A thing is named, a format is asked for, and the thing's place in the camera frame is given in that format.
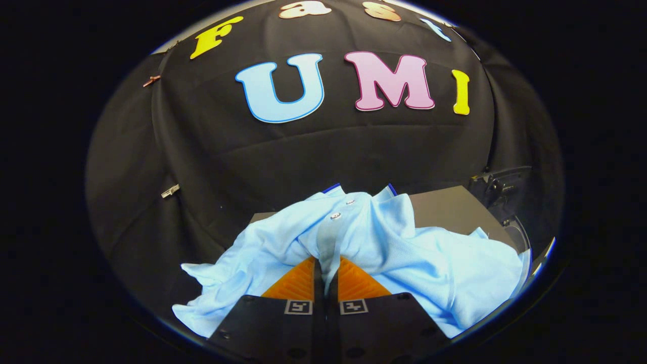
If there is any light blue shirt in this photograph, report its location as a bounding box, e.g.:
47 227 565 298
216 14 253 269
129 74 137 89
172 184 532 338

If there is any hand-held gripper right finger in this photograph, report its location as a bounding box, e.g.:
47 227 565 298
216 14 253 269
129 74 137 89
326 256 451 364

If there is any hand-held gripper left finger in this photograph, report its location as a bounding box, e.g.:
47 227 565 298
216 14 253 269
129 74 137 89
205 256 325 364

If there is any dark washing machine lid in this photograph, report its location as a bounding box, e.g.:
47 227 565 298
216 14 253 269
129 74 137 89
468 165 533 223

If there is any black backdrop cloth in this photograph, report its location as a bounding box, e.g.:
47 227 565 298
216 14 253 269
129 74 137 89
85 0 565 314

